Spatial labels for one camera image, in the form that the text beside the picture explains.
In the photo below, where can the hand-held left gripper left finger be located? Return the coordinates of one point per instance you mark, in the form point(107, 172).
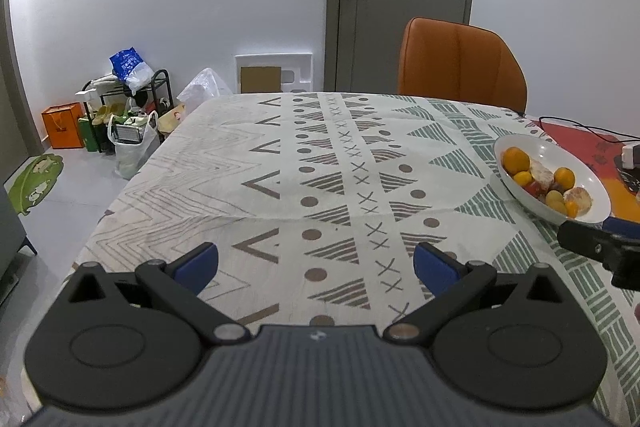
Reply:
point(197, 269)

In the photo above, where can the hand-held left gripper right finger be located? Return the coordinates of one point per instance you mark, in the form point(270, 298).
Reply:
point(435, 272)

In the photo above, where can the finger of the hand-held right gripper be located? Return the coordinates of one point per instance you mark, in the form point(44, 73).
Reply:
point(582, 237)
point(622, 227)

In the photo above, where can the small orange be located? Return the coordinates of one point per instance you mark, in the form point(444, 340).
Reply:
point(523, 178)
point(571, 208)

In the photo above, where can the peeled tangerine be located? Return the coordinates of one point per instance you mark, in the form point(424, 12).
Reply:
point(580, 198)

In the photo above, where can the yellow-green round fruit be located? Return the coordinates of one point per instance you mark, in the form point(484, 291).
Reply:
point(554, 200)

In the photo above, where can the medium orange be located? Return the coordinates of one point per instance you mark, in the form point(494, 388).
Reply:
point(565, 178)

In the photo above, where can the white plate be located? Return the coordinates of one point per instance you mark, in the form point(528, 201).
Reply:
point(590, 172)

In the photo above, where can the red fruit piece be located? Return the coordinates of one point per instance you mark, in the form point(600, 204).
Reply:
point(536, 188)

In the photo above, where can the large orange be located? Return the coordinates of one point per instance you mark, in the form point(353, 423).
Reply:
point(516, 158)

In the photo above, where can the white power adapter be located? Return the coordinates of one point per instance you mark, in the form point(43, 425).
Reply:
point(631, 156)

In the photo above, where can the red printed cloth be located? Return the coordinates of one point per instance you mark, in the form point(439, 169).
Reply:
point(575, 137)

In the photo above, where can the white plastic bag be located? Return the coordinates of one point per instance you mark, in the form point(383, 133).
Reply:
point(132, 157)

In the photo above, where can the tan paper bag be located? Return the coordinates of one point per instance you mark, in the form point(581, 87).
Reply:
point(172, 119)

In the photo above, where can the green box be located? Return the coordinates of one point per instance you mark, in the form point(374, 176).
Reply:
point(87, 134)

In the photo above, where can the clear plastic bag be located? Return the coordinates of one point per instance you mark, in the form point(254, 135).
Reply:
point(205, 89)

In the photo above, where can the green floor mat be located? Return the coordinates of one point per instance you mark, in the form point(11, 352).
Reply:
point(35, 184)

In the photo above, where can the black shoe rack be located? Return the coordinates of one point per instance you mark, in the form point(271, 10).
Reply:
point(162, 82)

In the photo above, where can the grey cabinet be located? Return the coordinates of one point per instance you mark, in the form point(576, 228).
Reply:
point(10, 232)

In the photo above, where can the orange paper bag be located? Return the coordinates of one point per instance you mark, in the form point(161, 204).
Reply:
point(62, 127)

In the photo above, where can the brown cardboard piece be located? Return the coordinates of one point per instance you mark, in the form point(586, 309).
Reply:
point(261, 80)

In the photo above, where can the orange chair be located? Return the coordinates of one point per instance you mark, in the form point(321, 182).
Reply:
point(460, 62)

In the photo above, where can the blue and white bag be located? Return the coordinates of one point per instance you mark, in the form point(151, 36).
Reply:
point(130, 67)

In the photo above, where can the white foam board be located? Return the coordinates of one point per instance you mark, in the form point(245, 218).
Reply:
point(300, 69)

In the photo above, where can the grey door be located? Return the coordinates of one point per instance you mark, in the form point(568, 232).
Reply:
point(415, 32)

